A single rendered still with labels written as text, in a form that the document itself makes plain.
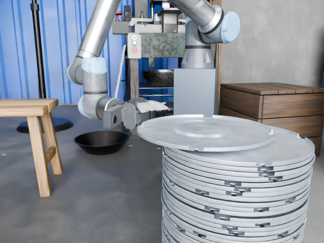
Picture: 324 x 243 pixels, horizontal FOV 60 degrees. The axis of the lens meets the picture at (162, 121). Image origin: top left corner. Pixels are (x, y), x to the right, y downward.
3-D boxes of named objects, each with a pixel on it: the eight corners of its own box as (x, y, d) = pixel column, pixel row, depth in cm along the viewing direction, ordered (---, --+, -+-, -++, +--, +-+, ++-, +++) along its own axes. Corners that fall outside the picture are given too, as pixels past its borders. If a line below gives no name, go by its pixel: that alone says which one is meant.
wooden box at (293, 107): (319, 156, 144) (329, 88, 136) (255, 163, 134) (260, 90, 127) (271, 136, 182) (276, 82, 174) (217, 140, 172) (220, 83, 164)
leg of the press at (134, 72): (141, 140, 174) (138, -18, 155) (122, 141, 173) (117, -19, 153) (131, 112, 263) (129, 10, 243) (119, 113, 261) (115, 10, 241)
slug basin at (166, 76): (194, 86, 188) (195, 71, 186) (144, 87, 183) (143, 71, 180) (182, 82, 221) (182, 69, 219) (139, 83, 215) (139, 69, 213)
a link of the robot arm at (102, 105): (96, 98, 83) (97, 125, 85) (106, 99, 80) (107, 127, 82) (115, 95, 89) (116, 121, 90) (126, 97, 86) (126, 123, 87)
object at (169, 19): (185, 31, 167) (186, 7, 164) (162, 31, 164) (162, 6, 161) (176, 34, 191) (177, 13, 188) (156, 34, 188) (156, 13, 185)
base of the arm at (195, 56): (212, 68, 120) (213, 45, 118) (177, 68, 124) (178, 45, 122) (215, 67, 134) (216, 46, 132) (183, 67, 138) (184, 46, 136)
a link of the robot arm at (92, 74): (73, 57, 90) (75, 91, 93) (86, 57, 81) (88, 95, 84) (96, 57, 95) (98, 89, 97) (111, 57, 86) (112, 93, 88)
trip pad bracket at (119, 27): (129, 53, 168) (128, 19, 164) (113, 53, 166) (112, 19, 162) (129, 54, 174) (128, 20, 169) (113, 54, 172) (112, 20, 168)
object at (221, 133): (264, 120, 72) (264, 117, 72) (287, 157, 45) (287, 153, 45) (155, 114, 79) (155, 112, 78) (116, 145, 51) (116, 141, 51)
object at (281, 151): (270, 123, 72) (271, 120, 72) (353, 164, 44) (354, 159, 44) (158, 125, 70) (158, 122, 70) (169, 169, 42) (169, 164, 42)
